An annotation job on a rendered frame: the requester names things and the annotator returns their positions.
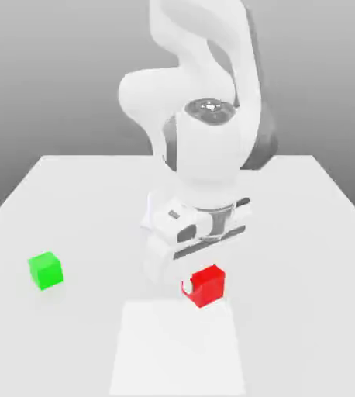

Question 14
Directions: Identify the small red cube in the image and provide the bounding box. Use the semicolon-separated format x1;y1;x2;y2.
181;264;227;309

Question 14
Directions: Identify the small green cube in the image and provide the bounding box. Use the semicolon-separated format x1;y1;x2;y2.
27;250;64;292

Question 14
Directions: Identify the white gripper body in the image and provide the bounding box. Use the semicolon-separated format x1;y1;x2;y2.
142;224;253;290

